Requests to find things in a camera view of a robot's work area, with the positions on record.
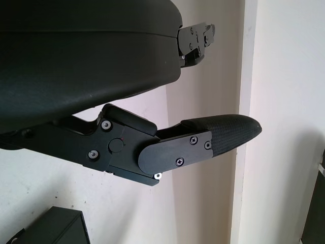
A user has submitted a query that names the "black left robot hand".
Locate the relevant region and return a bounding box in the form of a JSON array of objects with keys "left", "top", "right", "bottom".
[{"left": 0, "top": 0, "right": 262, "bottom": 188}]

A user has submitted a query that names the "black printed box lid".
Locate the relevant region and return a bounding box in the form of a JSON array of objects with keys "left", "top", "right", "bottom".
[{"left": 27, "top": 205, "right": 90, "bottom": 244}]

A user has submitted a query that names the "dark background object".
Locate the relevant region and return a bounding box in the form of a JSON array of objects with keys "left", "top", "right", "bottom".
[{"left": 301, "top": 162, "right": 325, "bottom": 244}]

